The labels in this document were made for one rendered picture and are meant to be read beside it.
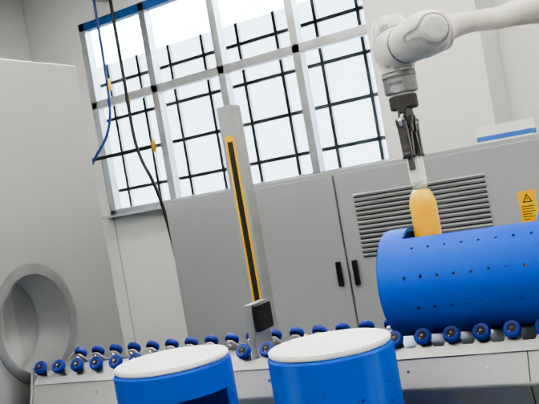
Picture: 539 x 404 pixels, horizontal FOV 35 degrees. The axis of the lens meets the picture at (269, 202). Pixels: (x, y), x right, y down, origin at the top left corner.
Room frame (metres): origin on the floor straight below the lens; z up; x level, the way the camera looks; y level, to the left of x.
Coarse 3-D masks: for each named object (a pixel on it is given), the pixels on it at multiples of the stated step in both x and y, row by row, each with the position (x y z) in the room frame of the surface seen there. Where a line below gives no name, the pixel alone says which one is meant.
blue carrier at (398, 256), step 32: (512, 224) 2.06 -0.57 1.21; (384, 256) 2.17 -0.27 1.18; (416, 256) 2.13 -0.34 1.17; (448, 256) 2.09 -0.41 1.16; (480, 256) 2.05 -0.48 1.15; (512, 256) 2.01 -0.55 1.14; (384, 288) 2.15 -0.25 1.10; (416, 288) 2.11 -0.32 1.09; (448, 288) 2.08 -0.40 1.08; (480, 288) 2.04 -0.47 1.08; (512, 288) 2.01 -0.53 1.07; (416, 320) 2.15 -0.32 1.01; (448, 320) 2.12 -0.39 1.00; (480, 320) 2.09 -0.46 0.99
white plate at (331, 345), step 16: (320, 336) 1.99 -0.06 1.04; (336, 336) 1.95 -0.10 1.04; (352, 336) 1.92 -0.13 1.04; (368, 336) 1.88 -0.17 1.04; (384, 336) 1.85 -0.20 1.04; (272, 352) 1.89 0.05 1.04; (288, 352) 1.86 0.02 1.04; (304, 352) 1.83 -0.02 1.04; (320, 352) 1.79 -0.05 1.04; (336, 352) 1.77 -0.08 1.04; (352, 352) 1.76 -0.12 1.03
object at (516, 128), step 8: (520, 120) 3.72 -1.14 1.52; (528, 120) 3.70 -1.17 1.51; (480, 128) 3.79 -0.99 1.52; (488, 128) 3.78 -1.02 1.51; (496, 128) 3.76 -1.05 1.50; (504, 128) 3.75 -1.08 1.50; (512, 128) 3.74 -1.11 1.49; (520, 128) 3.72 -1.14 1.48; (528, 128) 3.71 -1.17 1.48; (480, 136) 3.80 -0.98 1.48; (488, 136) 3.78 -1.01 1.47; (496, 136) 3.77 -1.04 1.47; (504, 136) 3.75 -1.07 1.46; (512, 136) 3.74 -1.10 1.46
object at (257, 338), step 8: (248, 304) 2.46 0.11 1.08; (256, 304) 2.46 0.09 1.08; (264, 304) 2.47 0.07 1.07; (248, 312) 2.43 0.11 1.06; (256, 312) 2.43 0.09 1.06; (264, 312) 2.46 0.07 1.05; (248, 320) 2.43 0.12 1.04; (256, 320) 2.43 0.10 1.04; (264, 320) 2.45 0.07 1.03; (272, 320) 2.50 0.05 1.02; (248, 328) 2.44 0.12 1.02; (256, 328) 2.43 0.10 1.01; (264, 328) 2.45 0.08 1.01; (256, 336) 2.43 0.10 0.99; (264, 336) 2.47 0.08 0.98; (256, 344) 2.43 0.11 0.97; (256, 352) 2.43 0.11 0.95
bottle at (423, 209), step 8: (424, 184) 2.21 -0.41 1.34; (416, 192) 2.21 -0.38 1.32; (424, 192) 2.20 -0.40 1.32; (416, 200) 2.20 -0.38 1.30; (424, 200) 2.19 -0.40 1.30; (432, 200) 2.20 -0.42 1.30; (416, 208) 2.20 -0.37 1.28; (424, 208) 2.19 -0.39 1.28; (432, 208) 2.20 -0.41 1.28; (416, 216) 2.20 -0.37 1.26; (424, 216) 2.19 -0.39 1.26; (432, 216) 2.19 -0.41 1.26; (416, 224) 2.21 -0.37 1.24; (424, 224) 2.19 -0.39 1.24; (432, 224) 2.19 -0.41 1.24; (416, 232) 2.21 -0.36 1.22; (424, 232) 2.19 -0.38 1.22; (432, 232) 2.19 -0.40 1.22; (440, 232) 2.21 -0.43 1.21
